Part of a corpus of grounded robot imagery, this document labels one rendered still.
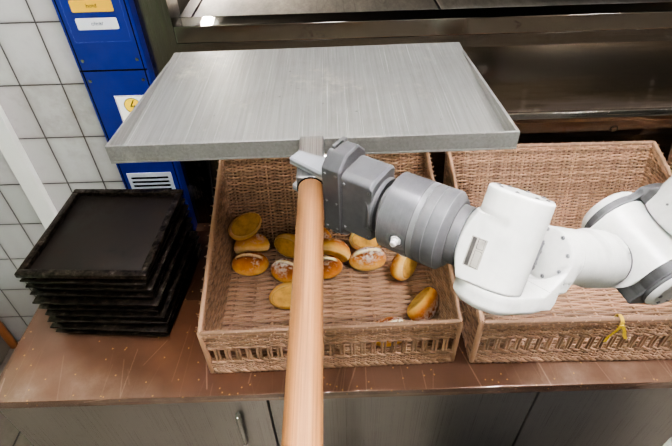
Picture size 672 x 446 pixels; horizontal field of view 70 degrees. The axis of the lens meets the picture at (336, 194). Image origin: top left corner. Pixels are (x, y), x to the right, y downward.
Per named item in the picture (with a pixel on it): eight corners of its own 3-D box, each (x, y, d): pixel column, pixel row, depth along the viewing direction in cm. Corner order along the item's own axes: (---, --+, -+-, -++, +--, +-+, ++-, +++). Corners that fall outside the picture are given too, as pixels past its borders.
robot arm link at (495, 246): (399, 266, 49) (509, 316, 44) (432, 166, 47) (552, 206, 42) (433, 251, 59) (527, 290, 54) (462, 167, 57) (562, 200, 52)
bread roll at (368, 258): (382, 252, 133) (383, 238, 130) (388, 270, 128) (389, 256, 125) (346, 257, 132) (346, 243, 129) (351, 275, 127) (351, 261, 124)
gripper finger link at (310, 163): (302, 152, 60) (343, 168, 57) (286, 165, 58) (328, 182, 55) (301, 141, 59) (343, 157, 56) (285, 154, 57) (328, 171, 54)
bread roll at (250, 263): (271, 259, 132) (268, 245, 129) (268, 278, 127) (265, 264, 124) (235, 259, 133) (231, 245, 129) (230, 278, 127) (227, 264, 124)
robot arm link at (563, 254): (486, 319, 45) (563, 315, 53) (520, 230, 43) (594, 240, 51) (438, 286, 50) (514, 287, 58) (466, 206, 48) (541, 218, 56)
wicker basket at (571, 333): (431, 219, 145) (442, 142, 127) (620, 215, 144) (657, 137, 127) (466, 366, 108) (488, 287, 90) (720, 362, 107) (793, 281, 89)
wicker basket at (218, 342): (233, 226, 144) (217, 150, 127) (420, 218, 145) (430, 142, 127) (206, 377, 107) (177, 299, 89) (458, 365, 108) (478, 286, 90)
